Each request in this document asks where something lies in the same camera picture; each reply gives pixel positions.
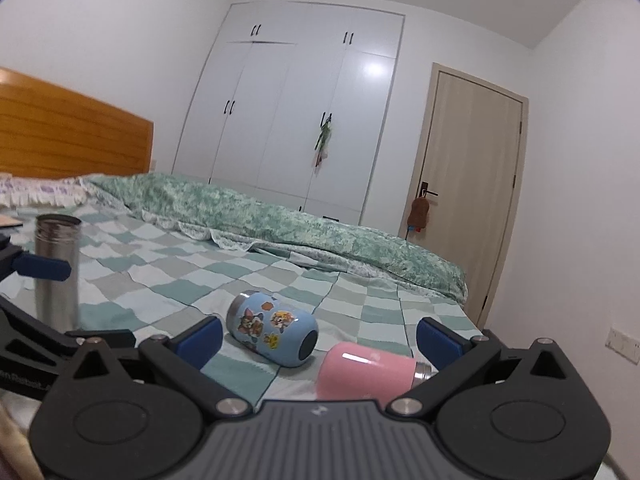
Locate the tall stainless steel cup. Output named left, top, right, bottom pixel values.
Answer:
left=35, top=214, right=81, bottom=333

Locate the blue cartoon sticker cup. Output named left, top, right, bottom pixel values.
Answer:
left=226, top=290, right=319, bottom=368

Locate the pink steel-rimmed cup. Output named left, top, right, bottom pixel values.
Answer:
left=316, top=342, right=434, bottom=408

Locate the orange flat book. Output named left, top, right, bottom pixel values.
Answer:
left=0, top=214, right=24, bottom=229

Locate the purple floral pillow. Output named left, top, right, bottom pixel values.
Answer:
left=0, top=174, right=93, bottom=209

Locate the checkered green bed blanket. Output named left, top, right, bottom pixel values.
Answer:
left=0, top=198, right=486, bottom=409

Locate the orange wooden headboard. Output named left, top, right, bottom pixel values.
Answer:
left=0, top=68, right=154, bottom=179

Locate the green floral duvet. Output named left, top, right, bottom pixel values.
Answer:
left=80, top=172, right=468, bottom=304

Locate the beige wooden door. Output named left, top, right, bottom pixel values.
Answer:
left=399, top=64, right=528, bottom=327

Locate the green hanging ornament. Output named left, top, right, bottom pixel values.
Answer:
left=314, top=114, right=332, bottom=168

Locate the white built-in wardrobe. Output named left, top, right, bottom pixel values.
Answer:
left=172, top=1, right=404, bottom=224

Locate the black door handle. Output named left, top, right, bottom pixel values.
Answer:
left=419, top=181, right=438, bottom=198

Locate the white wall socket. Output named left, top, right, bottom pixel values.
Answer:
left=605, top=327, right=640, bottom=365

